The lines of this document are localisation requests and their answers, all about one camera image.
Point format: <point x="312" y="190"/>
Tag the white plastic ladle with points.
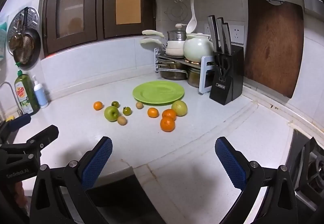
<point x="191" y="24"/>

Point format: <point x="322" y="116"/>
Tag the tall steel pot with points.
<point x="193" y="77"/>

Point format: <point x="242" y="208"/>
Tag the teal wall sheet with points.
<point x="2" y="41"/>

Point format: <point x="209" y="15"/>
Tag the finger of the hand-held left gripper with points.
<point x="20" y="121"/>
<point x="45" y="135"/>

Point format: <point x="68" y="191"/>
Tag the yellow sponge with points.
<point x="9" y="119"/>

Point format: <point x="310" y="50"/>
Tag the green pear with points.
<point x="111" y="113"/>

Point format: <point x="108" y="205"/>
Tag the brown wooden cutting board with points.
<point x="274" y="46"/>

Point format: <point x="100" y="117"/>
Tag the mandarin orange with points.
<point x="167" y="124"/>
<point x="98" y="105"/>
<point x="153" y="112"/>
<point x="169" y="113"/>

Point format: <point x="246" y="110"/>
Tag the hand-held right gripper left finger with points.
<point x="97" y="163"/>

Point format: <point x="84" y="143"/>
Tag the grey pot rack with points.
<point x="203" y="74"/>

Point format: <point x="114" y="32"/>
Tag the copper mesh strainer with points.
<point x="25" y="46"/>

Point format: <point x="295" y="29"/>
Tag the green dish soap bottle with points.
<point x="25" y="95"/>

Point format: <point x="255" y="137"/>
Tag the steel pot with glass lid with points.
<point x="176" y="36"/>

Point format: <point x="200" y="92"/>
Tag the white ceramic pot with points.
<point x="197" y="48"/>

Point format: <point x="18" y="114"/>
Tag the pale yellow-green apple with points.
<point x="179" y="108"/>

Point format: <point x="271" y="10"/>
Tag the black frying pan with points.
<point x="35" y="41"/>

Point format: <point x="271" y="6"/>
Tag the steel faucet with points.
<point x="15" y="103"/>

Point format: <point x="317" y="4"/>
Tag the wooden bead trivet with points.
<point x="193" y="62"/>

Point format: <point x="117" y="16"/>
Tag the white wall socket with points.
<point x="237" y="34"/>
<point x="207" y="29"/>

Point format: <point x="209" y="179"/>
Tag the steel range hood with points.
<point x="313" y="2"/>

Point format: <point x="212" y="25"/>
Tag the black kitchen scissors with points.
<point x="222" y="67"/>

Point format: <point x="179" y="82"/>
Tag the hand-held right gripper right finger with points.
<point x="231" y="163"/>

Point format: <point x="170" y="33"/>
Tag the white blue pump bottle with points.
<point x="40" y="96"/>

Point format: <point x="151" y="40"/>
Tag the perforated metal steamer tray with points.
<point x="31" y="15"/>

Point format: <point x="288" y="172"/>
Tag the wide steel pot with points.
<point x="173" y="73"/>

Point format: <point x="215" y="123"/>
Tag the person's left hand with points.
<point x="19" y="192"/>

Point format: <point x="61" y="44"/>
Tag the black knife block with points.
<point x="227" y="82"/>

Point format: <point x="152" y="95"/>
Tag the black gas stove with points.
<point x="307" y="163"/>

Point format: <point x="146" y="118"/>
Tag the green tomato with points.
<point x="115" y="104"/>
<point x="127" y="110"/>

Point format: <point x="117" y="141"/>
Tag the green plate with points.
<point x="159" y="92"/>

